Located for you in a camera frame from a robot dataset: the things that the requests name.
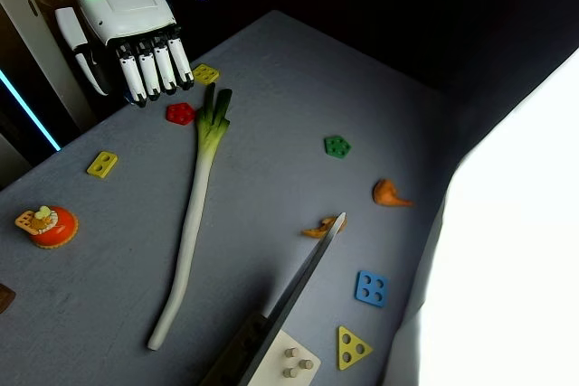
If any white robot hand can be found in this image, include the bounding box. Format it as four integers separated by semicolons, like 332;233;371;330
54;0;195;108

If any long leek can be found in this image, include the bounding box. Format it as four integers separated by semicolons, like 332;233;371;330
147;82;233;352

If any steel cleaver knife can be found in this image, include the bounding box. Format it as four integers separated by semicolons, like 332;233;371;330
198;212;347;386

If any yellow square block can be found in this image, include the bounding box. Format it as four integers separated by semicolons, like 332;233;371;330
191;63;221;85

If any yellow two-hole block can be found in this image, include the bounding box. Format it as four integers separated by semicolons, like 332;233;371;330
86;150;119;180

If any blue square block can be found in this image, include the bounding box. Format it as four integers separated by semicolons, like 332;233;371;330
354;269;390;308

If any wooden peg board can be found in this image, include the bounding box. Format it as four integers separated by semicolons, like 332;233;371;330
246;329;322;386

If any red pentagon block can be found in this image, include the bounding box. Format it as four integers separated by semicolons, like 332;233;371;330
165;102;197;127

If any cyan light strip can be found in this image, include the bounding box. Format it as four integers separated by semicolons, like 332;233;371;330
0;68;62;152

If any grey table cloth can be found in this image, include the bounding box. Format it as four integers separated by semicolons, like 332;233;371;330
0;9;458;386

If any orange toy cake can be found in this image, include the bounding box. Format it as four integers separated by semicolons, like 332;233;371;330
14;205;80;250

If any green pentagon block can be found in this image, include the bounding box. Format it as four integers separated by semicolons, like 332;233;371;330
323;135;353;160

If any fried chicken wing toy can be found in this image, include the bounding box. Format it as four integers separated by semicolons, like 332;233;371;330
301;213;348;240

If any brown flat item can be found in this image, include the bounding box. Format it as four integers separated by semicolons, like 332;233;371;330
0;283;17;315

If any fried chicken drumstick toy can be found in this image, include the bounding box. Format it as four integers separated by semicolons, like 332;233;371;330
372;178;414;208

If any yellow triangle block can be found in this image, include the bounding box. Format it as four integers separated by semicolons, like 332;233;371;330
336;325;375;372

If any white vertical post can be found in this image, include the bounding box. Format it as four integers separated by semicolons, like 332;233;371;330
0;0;99;137

